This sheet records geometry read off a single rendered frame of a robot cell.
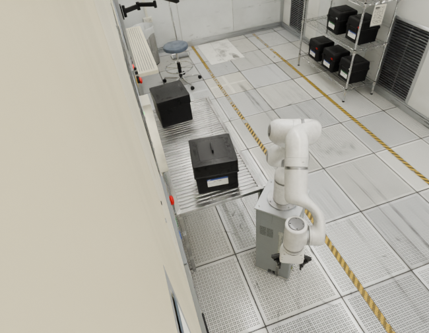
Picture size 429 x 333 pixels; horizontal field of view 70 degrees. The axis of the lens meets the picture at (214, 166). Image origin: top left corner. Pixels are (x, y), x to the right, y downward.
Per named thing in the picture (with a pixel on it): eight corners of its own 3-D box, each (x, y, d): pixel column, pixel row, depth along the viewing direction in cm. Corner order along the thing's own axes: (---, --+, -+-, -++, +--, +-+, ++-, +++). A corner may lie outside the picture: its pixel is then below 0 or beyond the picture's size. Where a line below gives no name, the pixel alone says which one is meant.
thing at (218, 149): (239, 172, 197) (239, 156, 189) (194, 180, 196) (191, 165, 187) (230, 143, 219) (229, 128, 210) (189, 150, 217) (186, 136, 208)
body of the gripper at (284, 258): (305, 238, 129) (302, 252, 136) (280, 237, 130) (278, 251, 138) (306, 254, 123) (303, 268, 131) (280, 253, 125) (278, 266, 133)
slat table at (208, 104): (262, 249, 258) (263, 187, 206) (193, 272, 248) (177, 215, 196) (214, 154, 350) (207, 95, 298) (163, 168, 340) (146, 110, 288)
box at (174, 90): (194, 119, 271) (189, 94, 254) (162, 129, 265) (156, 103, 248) (184, 104, 291) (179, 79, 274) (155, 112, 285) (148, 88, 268)
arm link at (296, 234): (305, 234, 128) (282, 233, 129) (309, 215, 118) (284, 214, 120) (307, 252, 122) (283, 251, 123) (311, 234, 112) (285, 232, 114)
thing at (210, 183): (198, 194, 207) (195, 176, 195) (193, 166, 227) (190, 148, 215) (239, 187, 208) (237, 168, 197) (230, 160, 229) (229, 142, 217)
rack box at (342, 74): (334, 74, 417) (338, 56, 399) (353, 71, 421) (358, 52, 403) (348, 85, 396) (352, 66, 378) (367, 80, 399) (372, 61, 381)
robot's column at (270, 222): (298, 252, 253) (309, 189, 201) (288, 281, 236) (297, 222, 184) (266, 240, 264) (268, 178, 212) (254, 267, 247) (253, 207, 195)
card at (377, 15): (382, 24, 342) (389, -1, 324) (369, 28, 339) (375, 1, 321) (381, 24, 344) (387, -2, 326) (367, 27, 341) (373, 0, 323)
